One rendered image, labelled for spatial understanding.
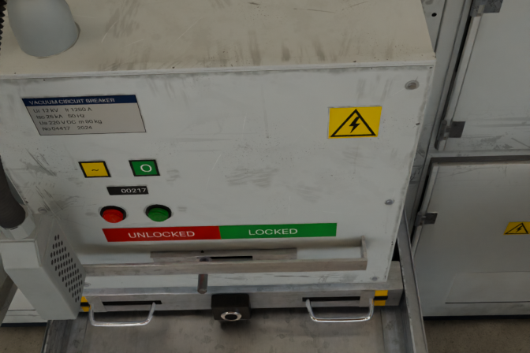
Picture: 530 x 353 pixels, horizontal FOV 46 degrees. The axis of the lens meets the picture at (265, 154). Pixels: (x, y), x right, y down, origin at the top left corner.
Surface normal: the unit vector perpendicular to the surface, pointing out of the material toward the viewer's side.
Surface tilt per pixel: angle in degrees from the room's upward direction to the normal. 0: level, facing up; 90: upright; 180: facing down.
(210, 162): 90
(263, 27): 0
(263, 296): 90
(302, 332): 0
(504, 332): 0
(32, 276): 90
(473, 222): 90
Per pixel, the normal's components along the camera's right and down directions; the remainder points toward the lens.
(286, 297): 0.00, 0.78
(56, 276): 1.00, -0.03
